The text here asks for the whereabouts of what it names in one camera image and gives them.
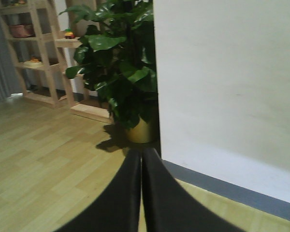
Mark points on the wooden ladder shelf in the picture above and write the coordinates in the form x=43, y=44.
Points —
x=39, y=61

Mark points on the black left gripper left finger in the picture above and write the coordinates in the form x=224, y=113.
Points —
x=117, y=208

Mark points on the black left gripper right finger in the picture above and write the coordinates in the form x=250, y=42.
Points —
x=168, y=207

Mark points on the small toy car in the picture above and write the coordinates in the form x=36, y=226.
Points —
x=69, y=34

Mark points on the yellow plant pot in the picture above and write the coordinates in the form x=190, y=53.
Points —
x=144, y=132

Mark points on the red pot on shelf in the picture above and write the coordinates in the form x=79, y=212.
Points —
x=22, y=30

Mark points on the green potted plant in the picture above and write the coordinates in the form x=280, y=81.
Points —
x=117, y=58

